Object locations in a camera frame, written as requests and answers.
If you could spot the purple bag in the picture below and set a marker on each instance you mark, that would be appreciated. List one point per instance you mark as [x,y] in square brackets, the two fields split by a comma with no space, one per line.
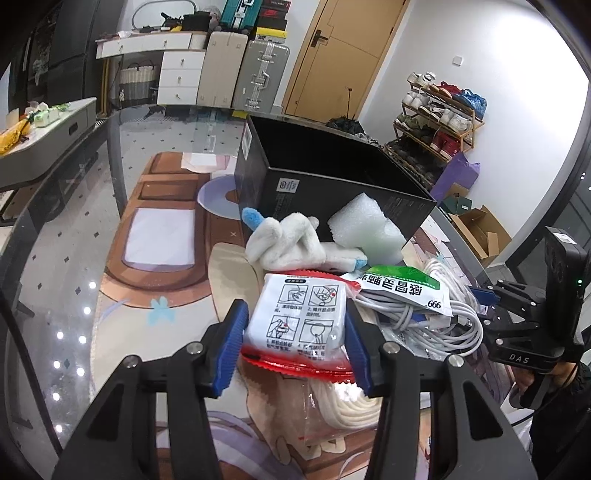
[459,171]

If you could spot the white foam block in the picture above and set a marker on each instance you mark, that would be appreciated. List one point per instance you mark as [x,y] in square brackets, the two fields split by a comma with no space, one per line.
[362,224]

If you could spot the black cardboard box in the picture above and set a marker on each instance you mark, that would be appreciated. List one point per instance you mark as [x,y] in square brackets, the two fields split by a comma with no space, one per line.
[290,165]

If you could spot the white drawer desk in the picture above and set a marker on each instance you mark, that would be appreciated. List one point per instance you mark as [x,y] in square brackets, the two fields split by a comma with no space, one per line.
[180,67]

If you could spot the yellow bag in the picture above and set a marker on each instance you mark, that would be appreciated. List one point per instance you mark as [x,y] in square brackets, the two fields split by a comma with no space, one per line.
[14,135]

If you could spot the teal suitcase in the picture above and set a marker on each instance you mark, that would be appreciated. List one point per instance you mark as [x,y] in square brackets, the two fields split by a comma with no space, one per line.
[240,15]

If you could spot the wooden shoe rack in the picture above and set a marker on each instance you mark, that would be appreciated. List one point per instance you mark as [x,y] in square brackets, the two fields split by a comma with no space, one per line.
[437,123]

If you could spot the green white medicine packet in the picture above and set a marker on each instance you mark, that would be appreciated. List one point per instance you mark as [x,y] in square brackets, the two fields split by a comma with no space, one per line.
[403,284]

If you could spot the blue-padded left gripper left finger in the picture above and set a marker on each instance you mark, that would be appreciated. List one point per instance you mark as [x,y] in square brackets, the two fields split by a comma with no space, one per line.
[116,437]

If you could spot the white plush toy blue tips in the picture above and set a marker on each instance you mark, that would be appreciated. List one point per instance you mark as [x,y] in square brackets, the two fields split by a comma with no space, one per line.
[293,244]

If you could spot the brown cardboard box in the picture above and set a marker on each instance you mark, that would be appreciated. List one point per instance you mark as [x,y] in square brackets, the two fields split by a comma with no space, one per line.
[483,233]

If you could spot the pile of shoes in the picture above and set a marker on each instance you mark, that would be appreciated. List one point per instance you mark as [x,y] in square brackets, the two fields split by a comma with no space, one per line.
[353,127]

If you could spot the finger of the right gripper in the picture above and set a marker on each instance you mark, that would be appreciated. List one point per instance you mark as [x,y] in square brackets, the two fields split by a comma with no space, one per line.
[485,296]

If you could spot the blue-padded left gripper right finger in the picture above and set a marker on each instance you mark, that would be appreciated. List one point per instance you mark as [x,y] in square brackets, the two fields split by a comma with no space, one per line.
[471,436]

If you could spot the red white instruction packet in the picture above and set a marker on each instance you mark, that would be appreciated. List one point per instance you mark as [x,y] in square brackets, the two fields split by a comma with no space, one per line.
[298,326]

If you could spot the beige suitcase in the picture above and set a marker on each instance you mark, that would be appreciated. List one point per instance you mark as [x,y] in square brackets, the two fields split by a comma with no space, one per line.
[219,73]

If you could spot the silver suitcase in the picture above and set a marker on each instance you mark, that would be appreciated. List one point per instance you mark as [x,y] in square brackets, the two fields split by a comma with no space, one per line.
[259,76]

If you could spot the grey coffee table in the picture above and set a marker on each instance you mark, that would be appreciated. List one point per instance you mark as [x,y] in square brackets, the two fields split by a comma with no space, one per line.
[30,161]

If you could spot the person's right hand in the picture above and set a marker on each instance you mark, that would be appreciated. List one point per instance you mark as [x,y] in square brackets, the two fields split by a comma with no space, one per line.
[562,374]

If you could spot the woven laundry basket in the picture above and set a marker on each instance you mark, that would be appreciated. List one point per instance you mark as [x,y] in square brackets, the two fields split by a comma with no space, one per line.
[137,83]

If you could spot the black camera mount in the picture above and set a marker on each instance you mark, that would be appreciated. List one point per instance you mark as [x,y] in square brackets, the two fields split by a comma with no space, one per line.
[568,273]

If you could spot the stacked shoe boxes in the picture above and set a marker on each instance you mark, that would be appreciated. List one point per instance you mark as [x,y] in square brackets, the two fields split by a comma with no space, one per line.
[271,25]

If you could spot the anime print table mat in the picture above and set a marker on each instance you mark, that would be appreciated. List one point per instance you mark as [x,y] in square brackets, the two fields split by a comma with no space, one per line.
[176,263]

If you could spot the wooden door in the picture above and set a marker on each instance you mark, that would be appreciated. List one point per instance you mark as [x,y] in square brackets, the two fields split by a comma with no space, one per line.
[340,57]

